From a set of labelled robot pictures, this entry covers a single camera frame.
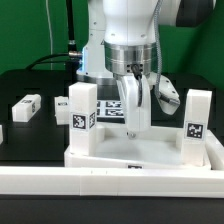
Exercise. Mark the white fence rail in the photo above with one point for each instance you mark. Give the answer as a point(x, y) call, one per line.
point(215, 151)
point(110, 182)

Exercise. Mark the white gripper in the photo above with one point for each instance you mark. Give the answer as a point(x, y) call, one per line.
point(135, 98)

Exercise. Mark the white block at left edge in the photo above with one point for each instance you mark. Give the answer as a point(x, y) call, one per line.
point(1, 134)

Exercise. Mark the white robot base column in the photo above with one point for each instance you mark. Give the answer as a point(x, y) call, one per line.
point(93, 57)

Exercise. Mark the white sheet with fiducial tags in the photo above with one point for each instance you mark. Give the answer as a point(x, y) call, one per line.
point(109, 109)

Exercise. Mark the white desk tabletop tray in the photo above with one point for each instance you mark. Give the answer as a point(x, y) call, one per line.
point(158, 148)

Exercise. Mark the white front fence rail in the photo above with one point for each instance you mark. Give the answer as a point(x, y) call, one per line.
point(110, 182)

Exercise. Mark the white right fence rail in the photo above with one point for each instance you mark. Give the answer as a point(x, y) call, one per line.
point(215, 151)

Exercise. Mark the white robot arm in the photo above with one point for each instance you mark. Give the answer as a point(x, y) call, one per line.
point(133, 52)

